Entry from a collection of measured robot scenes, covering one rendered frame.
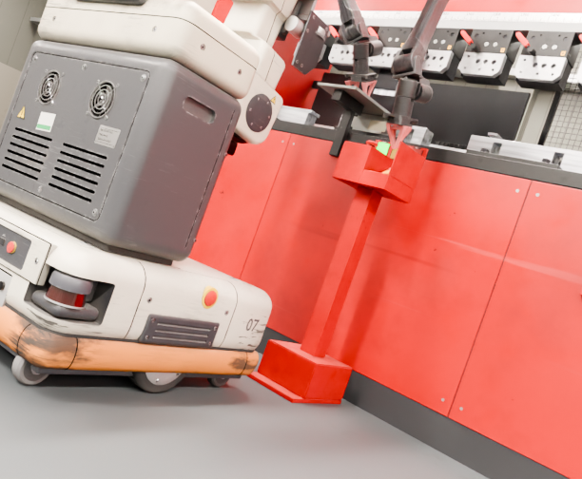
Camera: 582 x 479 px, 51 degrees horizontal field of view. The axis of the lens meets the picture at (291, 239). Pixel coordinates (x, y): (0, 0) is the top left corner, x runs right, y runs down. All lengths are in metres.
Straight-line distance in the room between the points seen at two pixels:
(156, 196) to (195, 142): 0.14
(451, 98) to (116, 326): 2.03
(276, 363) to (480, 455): 0.63
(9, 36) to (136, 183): 10.24
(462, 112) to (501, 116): 0.18
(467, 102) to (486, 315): 1.26
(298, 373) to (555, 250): 0.80
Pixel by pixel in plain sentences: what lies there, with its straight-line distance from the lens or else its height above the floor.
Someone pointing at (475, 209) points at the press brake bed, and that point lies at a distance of 1.93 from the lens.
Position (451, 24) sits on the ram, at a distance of 2.38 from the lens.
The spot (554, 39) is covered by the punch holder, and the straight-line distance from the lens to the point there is 2.19.
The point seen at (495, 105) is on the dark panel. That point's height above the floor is 1.27.
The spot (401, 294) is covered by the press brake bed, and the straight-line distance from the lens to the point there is 1.97.
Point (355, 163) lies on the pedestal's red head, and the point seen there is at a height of 0.71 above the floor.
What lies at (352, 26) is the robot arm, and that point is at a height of 1.22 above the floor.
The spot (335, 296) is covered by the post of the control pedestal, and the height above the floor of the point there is 0.32.
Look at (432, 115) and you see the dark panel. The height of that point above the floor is 1.19.
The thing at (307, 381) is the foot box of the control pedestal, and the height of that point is 0.06.
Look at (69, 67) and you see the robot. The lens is 1.51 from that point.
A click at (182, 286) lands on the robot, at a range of 1.35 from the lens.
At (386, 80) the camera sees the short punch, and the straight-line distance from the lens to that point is 2.44.
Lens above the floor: 0.42
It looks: level
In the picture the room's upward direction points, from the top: 20 degrees clockwise
